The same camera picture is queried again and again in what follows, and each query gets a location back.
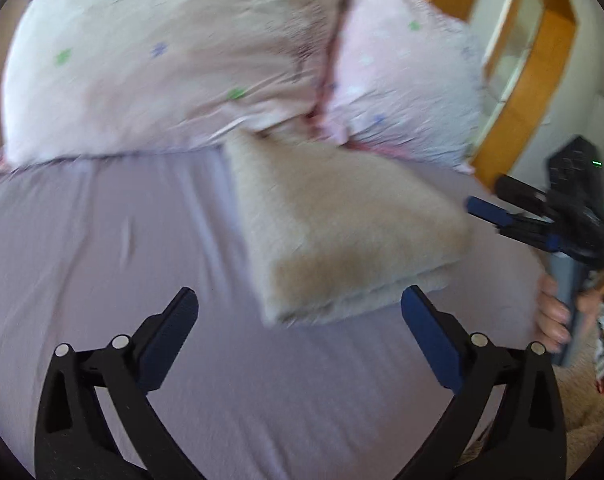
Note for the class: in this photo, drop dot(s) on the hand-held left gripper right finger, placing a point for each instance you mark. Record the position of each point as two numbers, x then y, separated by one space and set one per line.
434 340

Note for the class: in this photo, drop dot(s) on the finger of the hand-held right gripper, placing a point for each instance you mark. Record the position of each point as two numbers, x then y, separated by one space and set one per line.
496 217
524 192

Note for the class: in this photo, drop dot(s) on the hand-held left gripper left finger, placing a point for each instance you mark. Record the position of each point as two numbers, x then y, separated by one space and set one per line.
166 340

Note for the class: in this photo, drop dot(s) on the person's right hand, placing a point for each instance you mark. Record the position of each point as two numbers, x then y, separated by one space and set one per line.
552 317

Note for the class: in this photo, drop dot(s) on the lilac bed sheet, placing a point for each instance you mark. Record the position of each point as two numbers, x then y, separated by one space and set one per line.
222 320

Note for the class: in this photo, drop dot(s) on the folded beige fleece blanket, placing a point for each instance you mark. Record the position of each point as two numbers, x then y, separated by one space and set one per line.
342 230

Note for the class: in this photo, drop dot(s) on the beige fluffy rug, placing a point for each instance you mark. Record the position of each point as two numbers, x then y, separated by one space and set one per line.
586 405

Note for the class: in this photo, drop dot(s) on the pink star-print pillow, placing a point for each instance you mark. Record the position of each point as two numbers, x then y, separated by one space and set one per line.
396 75

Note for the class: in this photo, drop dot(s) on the cream star-print pillow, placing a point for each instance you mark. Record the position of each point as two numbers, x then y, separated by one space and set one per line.
167 60

